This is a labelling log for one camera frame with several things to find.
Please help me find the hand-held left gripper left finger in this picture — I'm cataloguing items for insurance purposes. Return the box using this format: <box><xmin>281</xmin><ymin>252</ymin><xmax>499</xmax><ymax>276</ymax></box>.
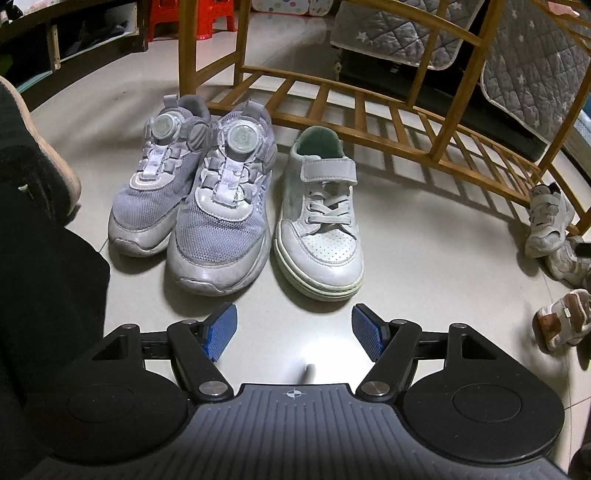
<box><xmin>90</xmin><ymin>302</ymin><xmax>238</xmax><ymax>402</ymax></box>

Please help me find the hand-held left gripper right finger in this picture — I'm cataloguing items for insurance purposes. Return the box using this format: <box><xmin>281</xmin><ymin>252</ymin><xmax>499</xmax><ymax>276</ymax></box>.
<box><xmin>352</xmin><ymin>304</ymin><xmax>502</xmax><ymax>400</ymax></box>

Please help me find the purple dial sneaker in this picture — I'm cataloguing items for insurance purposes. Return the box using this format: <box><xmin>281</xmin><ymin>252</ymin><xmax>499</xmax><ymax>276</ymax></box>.
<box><xmin>107</xmin><ymin>95</ymin><xmax>213</xmax><ymax>257</ymax></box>
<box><xmin>166</xmin><ymin>99</ymin><xmax>278</xmax><ymax>296</ymax></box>

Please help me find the white sneaker green sole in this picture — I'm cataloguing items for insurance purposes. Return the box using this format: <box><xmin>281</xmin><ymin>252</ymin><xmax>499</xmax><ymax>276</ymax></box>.
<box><xmin>274</xmin><ymin>126</ymin><xmax>365</xmax><ymax>301</ymax></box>

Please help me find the white mesh sneaker tan sole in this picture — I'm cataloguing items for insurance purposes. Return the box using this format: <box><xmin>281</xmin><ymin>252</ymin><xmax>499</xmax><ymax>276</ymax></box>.
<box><xmin>536</xmin><ymin>289</ymin><xmax>591</xmax><ymax>352</ymax></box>

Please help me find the grey white double-strap sneaker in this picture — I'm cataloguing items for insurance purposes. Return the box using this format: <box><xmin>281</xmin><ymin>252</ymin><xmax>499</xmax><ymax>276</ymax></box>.
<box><xmin>525</xmin><ymin>183</ymin><xmax>576</xmax><ymax>258</ymax></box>
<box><xmin>545</xmin><ymin>235</ymin><xmax>591</xmax><ymax>289</ymax></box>

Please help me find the wooden shoe rack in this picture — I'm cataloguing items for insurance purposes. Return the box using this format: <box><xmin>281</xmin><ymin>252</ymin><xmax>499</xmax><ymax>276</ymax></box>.
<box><xmin>178</xmin><ymin>0</ymin><xmax>591</xmax><ymax>236</ymax></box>

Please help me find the person's left leg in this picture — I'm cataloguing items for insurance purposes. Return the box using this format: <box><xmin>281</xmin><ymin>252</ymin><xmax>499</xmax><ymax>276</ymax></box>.
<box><xmin>0</xmin><ymin>148</ymin><xmax>112</xmax><ymax>462</ymax></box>

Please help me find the person's left slipper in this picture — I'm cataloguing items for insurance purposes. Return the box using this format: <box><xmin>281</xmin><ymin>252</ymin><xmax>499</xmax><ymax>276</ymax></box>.
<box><xmin>0</xmin><ymin>76</ymin><xmax>81</xmax><ymax>220</ymax></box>

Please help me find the bed mattress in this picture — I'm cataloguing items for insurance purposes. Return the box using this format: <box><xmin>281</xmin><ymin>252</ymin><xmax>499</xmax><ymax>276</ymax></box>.
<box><xmin>551</xmin><ymin>115</ymin><xmax>591</xmax><ymax>185</ymax></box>

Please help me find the red plastic stool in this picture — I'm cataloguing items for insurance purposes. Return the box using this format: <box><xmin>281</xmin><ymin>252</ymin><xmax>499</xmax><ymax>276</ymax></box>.
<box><xmin>148</xmin><ymin>0</ymin><xmax>238</xmax><ymax>41</ymax></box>

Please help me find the dark low cabinet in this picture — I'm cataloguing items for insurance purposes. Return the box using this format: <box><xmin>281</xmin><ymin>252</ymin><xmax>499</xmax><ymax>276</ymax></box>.
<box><xmin>0</xmin><ymin>0</ymin><xmax>151</xmax><ymax>109</ymax></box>

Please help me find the polka dot mat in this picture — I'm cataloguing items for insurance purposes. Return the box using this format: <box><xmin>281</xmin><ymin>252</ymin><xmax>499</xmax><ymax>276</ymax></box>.
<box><xmin>252</xmin><ymin>0</ymin><xmax>333</xmax><ymax>17</ymax></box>

